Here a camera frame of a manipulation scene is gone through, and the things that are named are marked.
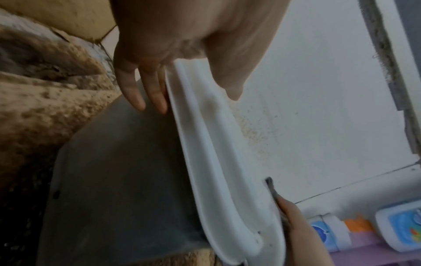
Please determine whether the stained brown cardboard sheet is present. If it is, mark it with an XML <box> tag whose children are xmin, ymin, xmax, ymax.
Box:
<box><xmin>0</xmin><ymin>7</ymin><xmax>218</xmax><ymax>266</ymax></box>

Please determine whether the white bottle blue orange label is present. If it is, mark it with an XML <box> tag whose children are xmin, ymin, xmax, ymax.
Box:
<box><xmin>375</xmin><ymin>200</ymin><xmax>421</xmax><ymax>253</ymax></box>

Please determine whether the person's left hand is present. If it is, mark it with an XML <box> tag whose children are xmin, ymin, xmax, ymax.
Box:
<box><xmin>110</xmin><ymin>0</ymin><xmax>290</xmax><ymax>115</ymax></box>

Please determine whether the small white bottle orange cap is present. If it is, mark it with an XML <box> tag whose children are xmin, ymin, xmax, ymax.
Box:
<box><xmin>307</xmin><ymin>213</ymin><xmax>374</xmax><ymax>253</ymax></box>

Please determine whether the white lidded trash bin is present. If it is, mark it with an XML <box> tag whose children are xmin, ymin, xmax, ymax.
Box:
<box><xmin>36</xmin><ymin>58</ymin><xmax>287</xmax><ymax>266</ymax></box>

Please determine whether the purple cardboard display box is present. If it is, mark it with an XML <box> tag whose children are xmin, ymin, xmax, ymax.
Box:
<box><xmin>328</xmin><ymin>230</ymin><xmax>421</xmax><ymax>266</ymax></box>

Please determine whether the person's right hand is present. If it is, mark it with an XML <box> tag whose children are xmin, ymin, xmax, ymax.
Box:
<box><xmin>276</xmin><ymin>195</ymin><xmax>334</xmax><ymax>266</ymax></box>

